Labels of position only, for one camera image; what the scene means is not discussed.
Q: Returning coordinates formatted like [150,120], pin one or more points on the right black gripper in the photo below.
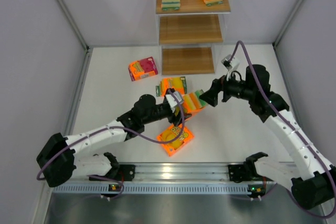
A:
[224,89]

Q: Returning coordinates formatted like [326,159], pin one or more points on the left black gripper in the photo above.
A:
[175,111]

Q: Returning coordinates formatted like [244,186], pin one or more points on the orange green sponge pack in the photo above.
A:
[177,83]

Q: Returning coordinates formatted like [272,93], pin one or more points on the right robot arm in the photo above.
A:
[312,179]

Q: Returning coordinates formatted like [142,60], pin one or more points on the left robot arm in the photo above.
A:
[79,156]

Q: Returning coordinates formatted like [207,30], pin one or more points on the orange flat scrub box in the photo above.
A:
[171,143]

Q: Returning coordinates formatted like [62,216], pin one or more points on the pink orange sponge box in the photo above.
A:
[141,69]

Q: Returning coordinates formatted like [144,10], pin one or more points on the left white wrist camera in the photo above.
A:
[175,102]

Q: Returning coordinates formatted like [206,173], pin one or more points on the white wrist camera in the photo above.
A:
[175,102]
[231,63]

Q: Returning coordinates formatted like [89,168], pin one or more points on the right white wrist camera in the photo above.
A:
[231,63]

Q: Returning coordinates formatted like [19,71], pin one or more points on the white wire wooden shelf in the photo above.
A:
[188,32]

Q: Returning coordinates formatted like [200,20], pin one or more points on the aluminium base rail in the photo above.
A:
[169,178]

